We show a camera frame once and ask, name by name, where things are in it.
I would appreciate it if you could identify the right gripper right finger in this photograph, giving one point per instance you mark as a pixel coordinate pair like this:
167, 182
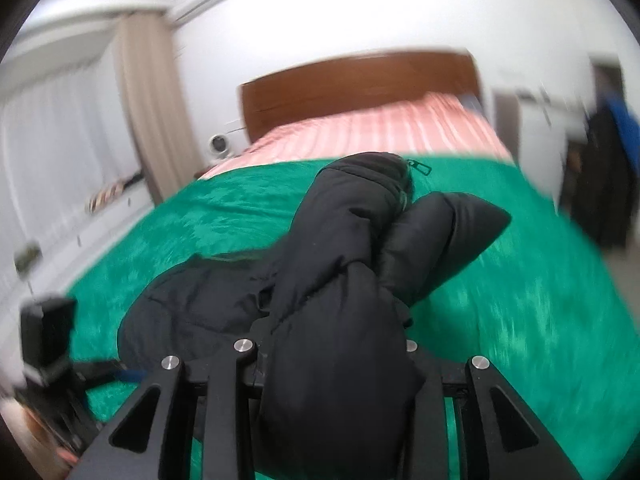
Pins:
498, 434

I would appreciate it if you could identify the blue garment on chair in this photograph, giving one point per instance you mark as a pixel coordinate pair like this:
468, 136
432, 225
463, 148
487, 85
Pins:
628, 129

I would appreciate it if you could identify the green camouflage item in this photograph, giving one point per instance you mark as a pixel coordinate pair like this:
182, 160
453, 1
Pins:
27, 257

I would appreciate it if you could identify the beige curtain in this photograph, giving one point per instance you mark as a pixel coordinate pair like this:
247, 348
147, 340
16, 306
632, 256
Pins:
154, 103

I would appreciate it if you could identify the white desk with drawer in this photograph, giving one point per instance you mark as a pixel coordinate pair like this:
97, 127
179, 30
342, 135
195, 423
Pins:
536, 129

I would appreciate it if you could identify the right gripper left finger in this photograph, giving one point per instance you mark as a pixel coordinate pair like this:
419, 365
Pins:
150, 437

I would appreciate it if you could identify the white window drawer cabinet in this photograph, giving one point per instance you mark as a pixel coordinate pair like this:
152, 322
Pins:
62, 264

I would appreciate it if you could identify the white air conditioner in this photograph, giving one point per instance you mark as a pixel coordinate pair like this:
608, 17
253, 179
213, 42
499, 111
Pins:
184, 11

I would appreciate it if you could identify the brown wooden headboard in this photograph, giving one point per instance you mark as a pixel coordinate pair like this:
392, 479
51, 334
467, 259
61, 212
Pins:
353, 82

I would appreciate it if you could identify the striped cushion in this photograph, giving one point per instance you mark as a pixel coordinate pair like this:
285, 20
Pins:
105, 197

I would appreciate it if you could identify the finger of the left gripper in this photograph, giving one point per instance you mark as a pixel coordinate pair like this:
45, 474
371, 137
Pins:
131, 375

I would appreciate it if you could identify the black coat on chair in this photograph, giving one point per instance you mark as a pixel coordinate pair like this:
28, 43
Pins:
603, 192

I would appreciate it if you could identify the person left hand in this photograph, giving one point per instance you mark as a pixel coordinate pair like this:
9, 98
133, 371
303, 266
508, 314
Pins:
28, 449

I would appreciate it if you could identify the small white fan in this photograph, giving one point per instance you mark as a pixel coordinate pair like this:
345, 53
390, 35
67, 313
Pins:
220, 147

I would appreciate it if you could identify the pink striped bed sheet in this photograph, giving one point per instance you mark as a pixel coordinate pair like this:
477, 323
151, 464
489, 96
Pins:
437, 124

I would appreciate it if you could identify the white sheer curtain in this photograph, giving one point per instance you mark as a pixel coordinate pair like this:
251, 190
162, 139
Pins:
64, 137

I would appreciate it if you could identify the green plush blanket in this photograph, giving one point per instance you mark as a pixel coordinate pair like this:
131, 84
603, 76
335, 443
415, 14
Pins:
539, 303

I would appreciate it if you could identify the black puffer jacket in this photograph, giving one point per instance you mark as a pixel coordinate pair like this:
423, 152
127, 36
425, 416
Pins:
332, 301

